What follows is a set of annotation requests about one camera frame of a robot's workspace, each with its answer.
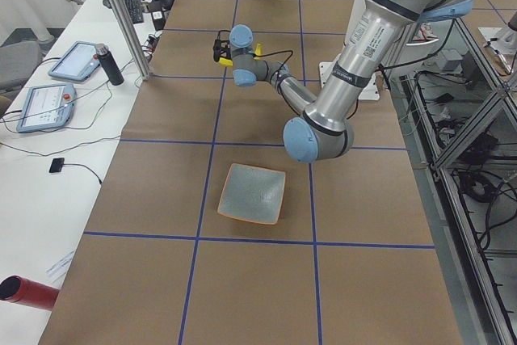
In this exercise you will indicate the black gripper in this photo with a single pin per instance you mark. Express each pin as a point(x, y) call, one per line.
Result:
point(218, 49)

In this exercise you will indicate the yellow banana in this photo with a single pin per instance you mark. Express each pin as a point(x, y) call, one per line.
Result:
point(257, 53)

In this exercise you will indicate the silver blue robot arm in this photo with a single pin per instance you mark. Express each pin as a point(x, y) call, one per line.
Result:
point(321, 129)

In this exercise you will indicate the grey square plate orange rim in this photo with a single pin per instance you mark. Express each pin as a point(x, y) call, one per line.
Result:
point(253, 194)

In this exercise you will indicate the white pillar with base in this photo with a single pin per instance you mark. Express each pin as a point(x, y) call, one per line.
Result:
point(370, 92)

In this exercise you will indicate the black keyboard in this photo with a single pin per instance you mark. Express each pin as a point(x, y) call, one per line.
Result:
point(135, 11)

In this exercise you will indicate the black water bottle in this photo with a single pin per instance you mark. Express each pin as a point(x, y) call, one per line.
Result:
point(108, 63)

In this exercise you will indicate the blue teach pendant far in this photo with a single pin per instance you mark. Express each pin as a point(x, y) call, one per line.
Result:
point(77, 64)

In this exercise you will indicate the blue teach pendant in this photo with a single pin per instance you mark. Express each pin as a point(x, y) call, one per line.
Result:
point(77, 64)
point(47, 107)

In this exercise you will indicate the blue teach pendant near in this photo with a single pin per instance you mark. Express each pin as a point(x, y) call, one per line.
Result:
point(47, 107)

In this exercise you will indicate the small black puck device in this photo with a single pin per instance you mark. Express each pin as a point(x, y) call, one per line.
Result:
point(56, 165)

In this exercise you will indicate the brown paper table cover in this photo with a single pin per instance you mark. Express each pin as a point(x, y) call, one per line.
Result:
point(350, 260)

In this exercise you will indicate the red cylinder tube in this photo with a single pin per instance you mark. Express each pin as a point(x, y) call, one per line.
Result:
point(22, 291)

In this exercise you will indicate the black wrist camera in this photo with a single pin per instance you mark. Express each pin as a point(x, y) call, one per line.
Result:
point(218, 45)

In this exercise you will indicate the aluminium frame post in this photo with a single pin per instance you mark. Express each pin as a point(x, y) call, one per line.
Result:
point(130, 35)

